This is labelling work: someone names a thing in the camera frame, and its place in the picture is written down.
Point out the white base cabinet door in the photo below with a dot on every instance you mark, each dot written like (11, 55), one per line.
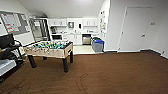
(79, 39)
(72, 39)

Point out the blue lid waste bin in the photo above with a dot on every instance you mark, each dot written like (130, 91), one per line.
(99, 46)

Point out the steel paper towel dispenser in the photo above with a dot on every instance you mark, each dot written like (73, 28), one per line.
(71, 24)

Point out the built-in black microwave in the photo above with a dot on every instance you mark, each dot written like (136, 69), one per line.
(56, 37)

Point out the green field foosball table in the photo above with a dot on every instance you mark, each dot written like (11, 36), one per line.
(50, 50)

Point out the stainless steel refrigerator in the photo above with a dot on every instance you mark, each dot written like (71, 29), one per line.
(40, 29)

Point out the white room door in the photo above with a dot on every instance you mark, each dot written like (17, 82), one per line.
(133, 30)

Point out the grey bulletin board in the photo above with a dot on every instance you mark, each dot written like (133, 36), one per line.
(25, 21)

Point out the treadmill machine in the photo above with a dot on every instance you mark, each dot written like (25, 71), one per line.
(8, 53)

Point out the white paper sheet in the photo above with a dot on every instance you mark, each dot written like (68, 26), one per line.
(11, 22)

